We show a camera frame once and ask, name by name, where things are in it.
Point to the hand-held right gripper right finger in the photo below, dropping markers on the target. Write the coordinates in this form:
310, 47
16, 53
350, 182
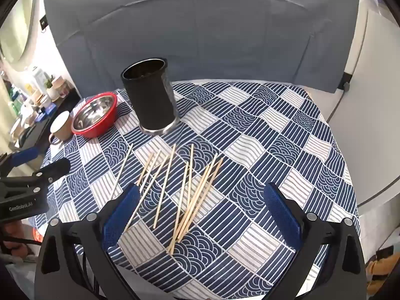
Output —
282, 212

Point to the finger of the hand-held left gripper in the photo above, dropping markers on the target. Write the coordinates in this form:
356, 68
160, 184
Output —
53, 168
25, 155

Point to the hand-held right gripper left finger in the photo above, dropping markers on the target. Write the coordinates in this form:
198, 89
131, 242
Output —
122, 212

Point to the bunch of wooden chopsticks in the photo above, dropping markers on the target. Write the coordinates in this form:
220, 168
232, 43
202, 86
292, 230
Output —
182, 226

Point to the black cylindrical utensil holder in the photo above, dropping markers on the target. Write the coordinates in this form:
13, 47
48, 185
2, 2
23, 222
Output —
150, 100

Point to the black side shelf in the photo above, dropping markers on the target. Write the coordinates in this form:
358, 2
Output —
31, 131

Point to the small blue box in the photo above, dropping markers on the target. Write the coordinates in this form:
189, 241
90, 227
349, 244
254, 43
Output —
40, 117
50, 110

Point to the beige ceramic mug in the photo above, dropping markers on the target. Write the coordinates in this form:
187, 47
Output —
64, 128

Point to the red plastic colander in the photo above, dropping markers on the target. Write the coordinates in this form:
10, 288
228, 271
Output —
100, 132

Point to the stainless steel bowl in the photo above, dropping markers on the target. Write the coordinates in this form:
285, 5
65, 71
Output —
93, 112

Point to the small potted plant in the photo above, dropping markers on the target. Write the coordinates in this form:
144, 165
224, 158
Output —
49, 86

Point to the pink glass jar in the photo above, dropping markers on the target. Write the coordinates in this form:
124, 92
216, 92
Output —
60, 85

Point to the blue white patterned tablecloth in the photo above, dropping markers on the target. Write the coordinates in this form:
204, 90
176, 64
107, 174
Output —
250, 131

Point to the yellow cloth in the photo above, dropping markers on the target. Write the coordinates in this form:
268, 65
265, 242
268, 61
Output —
379, 268

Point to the black backdrop clip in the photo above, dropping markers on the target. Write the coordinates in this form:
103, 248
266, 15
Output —
345, 81

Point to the white panel board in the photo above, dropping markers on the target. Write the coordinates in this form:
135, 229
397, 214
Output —
375, 100

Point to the grey fabric backdrop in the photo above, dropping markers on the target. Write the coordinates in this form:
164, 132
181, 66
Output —
203, 22

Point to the oval wall mirror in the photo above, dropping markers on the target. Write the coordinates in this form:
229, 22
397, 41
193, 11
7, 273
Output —
18, 37

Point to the black wall switch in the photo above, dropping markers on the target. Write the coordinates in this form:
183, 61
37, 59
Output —
43, 22

